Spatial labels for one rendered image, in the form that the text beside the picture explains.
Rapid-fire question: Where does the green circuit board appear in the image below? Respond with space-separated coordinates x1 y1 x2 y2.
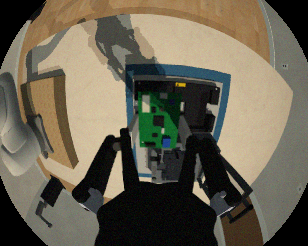
138 91 182 148

